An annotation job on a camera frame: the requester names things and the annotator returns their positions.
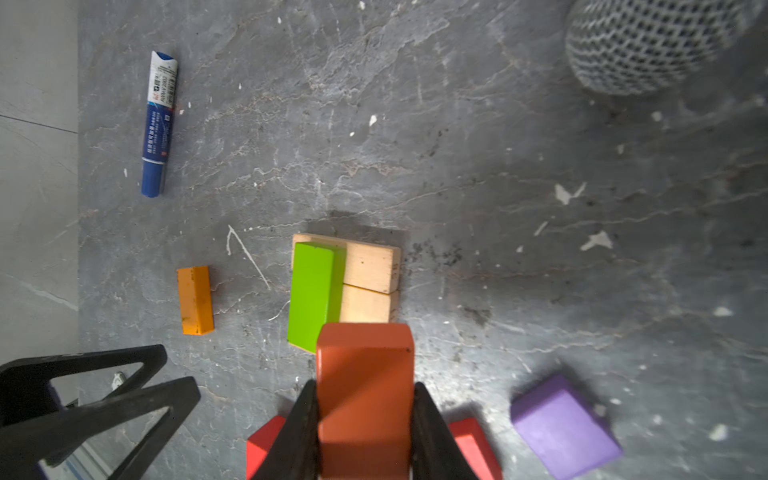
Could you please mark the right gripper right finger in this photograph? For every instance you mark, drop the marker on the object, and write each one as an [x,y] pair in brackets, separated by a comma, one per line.
[435,453]

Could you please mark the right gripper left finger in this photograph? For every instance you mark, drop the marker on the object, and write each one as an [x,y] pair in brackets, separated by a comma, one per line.
[295,452]

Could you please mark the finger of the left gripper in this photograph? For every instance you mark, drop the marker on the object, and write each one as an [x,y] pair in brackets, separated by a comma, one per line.
[27,392]
[25,444]

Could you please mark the red long block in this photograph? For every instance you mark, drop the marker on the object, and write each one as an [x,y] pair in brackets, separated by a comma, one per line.
[260,442]

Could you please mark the orange-red long block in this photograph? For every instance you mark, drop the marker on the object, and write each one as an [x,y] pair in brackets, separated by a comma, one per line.
[365,392]

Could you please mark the green block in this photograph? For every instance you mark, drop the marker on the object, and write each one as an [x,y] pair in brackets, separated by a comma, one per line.
[316,292]

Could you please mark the natural wood block 58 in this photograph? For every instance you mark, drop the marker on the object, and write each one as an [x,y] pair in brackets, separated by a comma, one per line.
[369,266]

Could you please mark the natural wood block 31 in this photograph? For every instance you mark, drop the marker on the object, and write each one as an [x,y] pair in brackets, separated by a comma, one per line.
[361,305]

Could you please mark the red cube block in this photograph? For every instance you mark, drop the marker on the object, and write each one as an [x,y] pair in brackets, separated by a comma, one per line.
[476,449]

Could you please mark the purple cube block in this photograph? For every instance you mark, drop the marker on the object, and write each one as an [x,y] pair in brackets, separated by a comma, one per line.
[563,431]

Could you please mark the orange yellow block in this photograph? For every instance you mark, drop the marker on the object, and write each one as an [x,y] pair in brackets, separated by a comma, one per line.
[195,299]

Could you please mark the blue white marker pen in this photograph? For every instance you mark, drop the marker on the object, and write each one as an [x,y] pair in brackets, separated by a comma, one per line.
[162,81]

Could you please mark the purple glitter microphone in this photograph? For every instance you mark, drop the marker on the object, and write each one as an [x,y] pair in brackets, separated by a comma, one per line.
[626,48]

